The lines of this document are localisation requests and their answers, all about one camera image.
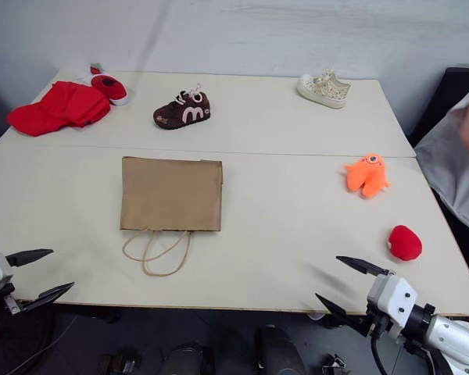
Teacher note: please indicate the person in white shirt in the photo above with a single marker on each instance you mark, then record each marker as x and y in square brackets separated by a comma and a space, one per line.
[449, 156]

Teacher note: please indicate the red baby shoe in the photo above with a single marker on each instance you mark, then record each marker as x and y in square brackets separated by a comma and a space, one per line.
[109, 89]

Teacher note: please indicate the red cloth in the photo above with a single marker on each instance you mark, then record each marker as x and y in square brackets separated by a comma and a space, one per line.
[60, 109]

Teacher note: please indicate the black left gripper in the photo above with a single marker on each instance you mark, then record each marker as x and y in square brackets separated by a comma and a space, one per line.
[0, 302]

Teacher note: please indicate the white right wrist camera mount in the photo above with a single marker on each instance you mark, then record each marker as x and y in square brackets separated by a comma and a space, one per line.
[394, 298]

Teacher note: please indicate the cream dotted baby shoe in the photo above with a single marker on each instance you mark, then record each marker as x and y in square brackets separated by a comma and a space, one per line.
[323, 90]

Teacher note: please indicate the brown baby shoe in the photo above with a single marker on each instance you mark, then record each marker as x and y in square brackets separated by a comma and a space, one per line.
[183, 111]

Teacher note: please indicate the orange plush monster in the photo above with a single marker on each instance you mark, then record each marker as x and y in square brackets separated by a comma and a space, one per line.
[367, 177]

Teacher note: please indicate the small grey red object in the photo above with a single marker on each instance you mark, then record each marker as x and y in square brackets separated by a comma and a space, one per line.
[96, 68]

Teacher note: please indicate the red plush toy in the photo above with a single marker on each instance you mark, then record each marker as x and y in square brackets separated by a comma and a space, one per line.
[405, 243]

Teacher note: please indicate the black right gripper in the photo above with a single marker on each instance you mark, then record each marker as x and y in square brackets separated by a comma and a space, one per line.
[378, 324]

